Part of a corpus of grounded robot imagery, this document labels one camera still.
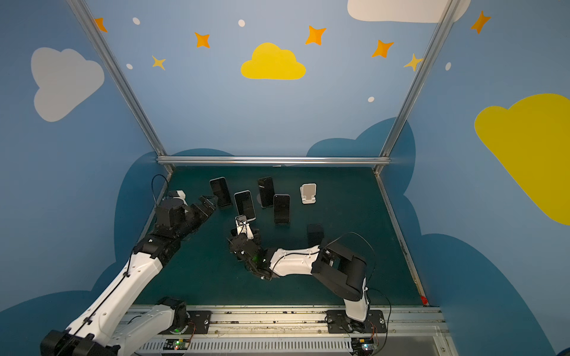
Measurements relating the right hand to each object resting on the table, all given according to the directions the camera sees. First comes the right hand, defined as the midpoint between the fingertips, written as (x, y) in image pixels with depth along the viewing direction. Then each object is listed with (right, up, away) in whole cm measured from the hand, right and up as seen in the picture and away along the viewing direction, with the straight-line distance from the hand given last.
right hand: (239, 230), depth 84 cm
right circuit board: (+43, -35, -13) cm, 57 cm away
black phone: (+9, +16, +19) cm, 26 cm away
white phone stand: (+28, +15, +21) cm, 38 cm away
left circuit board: (-18, -35, -13) cm, 41 cm away
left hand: (-7, +11, -6) cm, 14 cm away
